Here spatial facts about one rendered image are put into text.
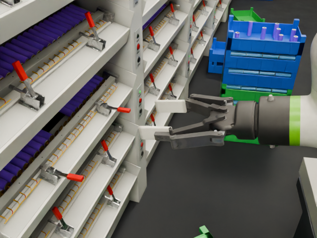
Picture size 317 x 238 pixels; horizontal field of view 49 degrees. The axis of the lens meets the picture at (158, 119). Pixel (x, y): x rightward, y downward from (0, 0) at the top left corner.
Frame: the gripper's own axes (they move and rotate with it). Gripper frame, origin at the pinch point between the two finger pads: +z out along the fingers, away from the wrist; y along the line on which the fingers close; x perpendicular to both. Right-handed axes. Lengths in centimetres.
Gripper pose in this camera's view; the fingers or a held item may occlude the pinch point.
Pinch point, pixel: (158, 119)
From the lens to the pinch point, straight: 74.4
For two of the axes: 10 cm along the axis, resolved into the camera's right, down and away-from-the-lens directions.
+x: -2.0, -8.3, -5.2
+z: -9.3, -0.1, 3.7
